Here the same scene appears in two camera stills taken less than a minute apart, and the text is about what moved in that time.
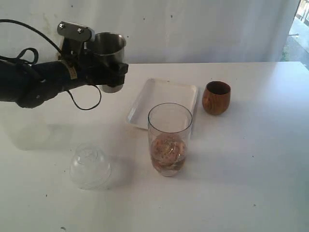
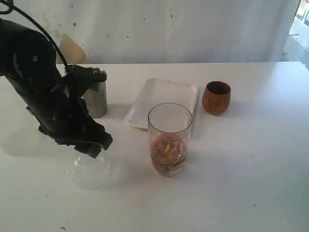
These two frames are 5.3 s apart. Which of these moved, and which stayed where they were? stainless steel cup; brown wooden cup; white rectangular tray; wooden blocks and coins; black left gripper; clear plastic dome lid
Moved: stainless steel cup; black left gripper
Stayed: wooden blocks and coins; brown wooden cup; clear plastic dome lid; white rectangular tray
